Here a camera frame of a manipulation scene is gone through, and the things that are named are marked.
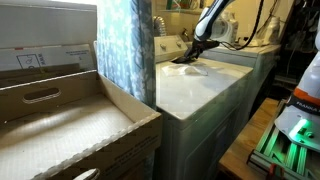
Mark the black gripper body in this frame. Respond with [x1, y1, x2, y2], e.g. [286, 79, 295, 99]
[184, 40, 220, 59]

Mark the grey lint filter object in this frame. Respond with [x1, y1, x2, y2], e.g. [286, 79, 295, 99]
[171, 56, 197, 64]

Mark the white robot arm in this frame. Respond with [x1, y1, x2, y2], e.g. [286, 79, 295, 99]
[183, 0, 234, 60]

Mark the white right washing machine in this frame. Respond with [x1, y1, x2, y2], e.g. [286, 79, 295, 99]
[201, 45, 280, 118]

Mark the white detergent bottle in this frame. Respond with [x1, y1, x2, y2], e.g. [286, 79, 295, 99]
[263, 17, 280, 45]

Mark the clear plastic bag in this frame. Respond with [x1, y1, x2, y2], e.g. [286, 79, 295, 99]
[162, 64, 208, 76]

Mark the blue floral curtain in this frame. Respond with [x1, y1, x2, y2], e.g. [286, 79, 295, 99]
[96, 0, 156, 109]

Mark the wooden table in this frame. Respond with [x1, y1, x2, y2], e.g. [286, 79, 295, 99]
[215, 98, 279, 180]

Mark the open cardboard box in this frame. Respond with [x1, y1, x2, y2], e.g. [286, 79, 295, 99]
[0, 70, 162, 180]

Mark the silver dryer vent hose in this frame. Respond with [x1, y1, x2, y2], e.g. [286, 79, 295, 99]
[153, 15, 168, 38]

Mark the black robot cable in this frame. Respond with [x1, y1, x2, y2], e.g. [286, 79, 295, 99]
[216, 0, 266, 52]

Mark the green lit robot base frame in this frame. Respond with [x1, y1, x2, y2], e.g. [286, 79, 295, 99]
[247, 100, 320, 180]

